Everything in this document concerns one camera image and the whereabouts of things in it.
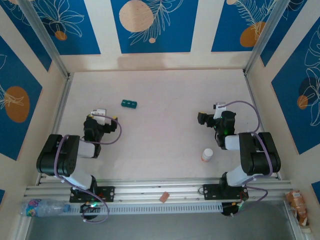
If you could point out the teal pill organizer box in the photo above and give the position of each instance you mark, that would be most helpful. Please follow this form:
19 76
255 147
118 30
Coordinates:
129 103

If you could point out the white pill bottle orange label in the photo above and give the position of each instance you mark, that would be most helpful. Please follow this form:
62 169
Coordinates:
207 155

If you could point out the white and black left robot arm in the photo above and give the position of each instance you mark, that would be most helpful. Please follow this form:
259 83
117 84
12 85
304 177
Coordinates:
62 155

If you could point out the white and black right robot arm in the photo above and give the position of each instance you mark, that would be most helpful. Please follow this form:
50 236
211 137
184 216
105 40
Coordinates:
260 155

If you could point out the black controller board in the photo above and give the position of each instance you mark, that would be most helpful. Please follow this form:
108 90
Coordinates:
231 208
88 207

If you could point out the small brown block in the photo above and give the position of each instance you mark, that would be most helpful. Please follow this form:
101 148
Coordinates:
164 197

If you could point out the clear plastic water bottle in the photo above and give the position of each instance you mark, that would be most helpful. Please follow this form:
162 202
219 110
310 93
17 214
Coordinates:
45 208

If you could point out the orange snack packet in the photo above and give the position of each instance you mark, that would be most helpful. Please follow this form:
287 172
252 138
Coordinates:
297 207

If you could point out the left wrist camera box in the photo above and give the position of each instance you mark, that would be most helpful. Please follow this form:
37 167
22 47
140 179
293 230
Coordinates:
101 113

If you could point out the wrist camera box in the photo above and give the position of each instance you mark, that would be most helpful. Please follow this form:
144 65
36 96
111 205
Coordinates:
101 113
220 107

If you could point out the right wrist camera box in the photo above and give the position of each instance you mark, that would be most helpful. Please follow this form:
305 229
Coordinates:
220 107

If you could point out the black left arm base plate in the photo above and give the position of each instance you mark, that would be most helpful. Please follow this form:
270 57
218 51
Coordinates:
107 193

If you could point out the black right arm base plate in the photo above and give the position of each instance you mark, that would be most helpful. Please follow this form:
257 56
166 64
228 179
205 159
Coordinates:
211 191

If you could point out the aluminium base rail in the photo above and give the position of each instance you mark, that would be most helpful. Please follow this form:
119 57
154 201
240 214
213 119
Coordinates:
155 186

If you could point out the aluminium frame post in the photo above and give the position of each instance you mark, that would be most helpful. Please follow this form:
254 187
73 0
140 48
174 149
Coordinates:
267 32
45 37

